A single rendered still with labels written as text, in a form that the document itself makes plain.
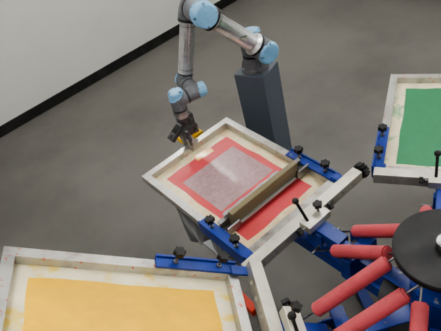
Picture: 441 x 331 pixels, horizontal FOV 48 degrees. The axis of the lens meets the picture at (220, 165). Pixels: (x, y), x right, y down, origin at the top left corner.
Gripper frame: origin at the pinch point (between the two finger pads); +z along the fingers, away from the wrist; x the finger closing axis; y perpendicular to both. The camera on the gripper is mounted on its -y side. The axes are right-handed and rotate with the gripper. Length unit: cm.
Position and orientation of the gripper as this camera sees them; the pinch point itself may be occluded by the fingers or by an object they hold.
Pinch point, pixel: (188, 148)
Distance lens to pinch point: 264.3
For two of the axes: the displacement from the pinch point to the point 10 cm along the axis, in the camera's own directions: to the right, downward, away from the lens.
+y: 7.4, -5.5, 3.8
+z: 1.9, 7.2, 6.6
